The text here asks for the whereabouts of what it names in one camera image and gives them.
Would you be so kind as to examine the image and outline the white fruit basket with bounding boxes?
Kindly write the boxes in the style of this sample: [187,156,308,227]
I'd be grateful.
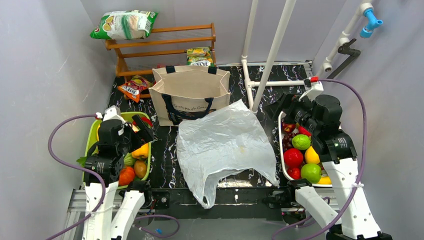
[278,112,332,188]

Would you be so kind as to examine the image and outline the purple grapes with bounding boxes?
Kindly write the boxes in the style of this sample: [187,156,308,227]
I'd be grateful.
[282,132,297,152]

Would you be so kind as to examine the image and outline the brown kiwi potato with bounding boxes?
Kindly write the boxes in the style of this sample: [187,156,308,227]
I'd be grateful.
[133,160,147,179]

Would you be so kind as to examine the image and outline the light green guava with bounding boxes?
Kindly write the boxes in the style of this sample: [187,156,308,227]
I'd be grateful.
[291,134,312,151]

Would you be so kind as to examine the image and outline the orange yellow bell pepper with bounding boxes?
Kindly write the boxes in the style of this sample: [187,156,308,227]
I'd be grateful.
[131,143,150,159]

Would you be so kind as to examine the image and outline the small red fruit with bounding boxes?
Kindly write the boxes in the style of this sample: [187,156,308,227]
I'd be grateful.
[287,167,302,180]

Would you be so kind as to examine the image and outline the yellow green snack bag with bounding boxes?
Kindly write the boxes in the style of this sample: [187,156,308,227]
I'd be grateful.
[185,47,215,67]

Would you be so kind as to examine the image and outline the black lever handle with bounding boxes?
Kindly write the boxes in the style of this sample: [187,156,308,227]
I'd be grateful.
[326,38,361,80]

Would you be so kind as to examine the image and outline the wooden shelf rack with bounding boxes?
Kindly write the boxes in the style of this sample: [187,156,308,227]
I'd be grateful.
[104,22,217,82]

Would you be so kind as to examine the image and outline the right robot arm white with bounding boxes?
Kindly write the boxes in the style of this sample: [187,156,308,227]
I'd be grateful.
[266,93,391,240]

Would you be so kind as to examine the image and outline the orange tomato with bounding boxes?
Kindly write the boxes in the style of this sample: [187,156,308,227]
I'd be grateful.
[118,166,136,187]

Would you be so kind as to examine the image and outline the yellow banana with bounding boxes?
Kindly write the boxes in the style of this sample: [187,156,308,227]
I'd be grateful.
[317,175,332,185]

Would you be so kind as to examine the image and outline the blue pipe fitting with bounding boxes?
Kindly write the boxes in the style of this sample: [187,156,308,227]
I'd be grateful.
[359,8,384,39]

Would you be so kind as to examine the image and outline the red chili pepper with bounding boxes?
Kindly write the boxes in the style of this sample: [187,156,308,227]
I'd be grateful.
[132,117,153,128]

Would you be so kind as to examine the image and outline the yellow lemon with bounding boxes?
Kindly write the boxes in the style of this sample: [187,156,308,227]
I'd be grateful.
[304,146,321,165]

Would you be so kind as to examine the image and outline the metal base frame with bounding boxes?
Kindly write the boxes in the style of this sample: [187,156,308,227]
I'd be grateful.
[61,185,342,240]

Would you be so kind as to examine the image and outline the dark red apple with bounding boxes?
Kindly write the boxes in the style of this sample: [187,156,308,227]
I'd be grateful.
[282,123,296,134]

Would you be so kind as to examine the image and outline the red pomegranate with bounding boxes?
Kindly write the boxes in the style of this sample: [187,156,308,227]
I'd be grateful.
[283,148,304,168]

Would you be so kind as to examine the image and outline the large green chips bag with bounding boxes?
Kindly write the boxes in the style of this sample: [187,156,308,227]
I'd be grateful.
[89,10,159,40]

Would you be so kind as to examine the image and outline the beige canvas tote bag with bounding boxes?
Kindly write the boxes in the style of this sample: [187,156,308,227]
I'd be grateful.
[149,65,231,127]

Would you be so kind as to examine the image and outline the green vegetable basket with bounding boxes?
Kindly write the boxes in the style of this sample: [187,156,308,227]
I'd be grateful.
[85,111,152,182]

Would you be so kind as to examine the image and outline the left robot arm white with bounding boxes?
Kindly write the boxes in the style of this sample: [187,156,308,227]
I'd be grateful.
[82,114,153,240]

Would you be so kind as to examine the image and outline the white plastic grocery bag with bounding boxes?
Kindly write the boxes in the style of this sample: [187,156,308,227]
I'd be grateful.
[176,99,279,209]

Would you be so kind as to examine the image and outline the white pvc pipe frame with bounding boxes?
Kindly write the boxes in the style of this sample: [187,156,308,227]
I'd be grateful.
[240,0,375,113]

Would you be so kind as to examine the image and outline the orange red snack bag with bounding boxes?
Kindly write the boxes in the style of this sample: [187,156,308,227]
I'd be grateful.
[118,75,155,103]

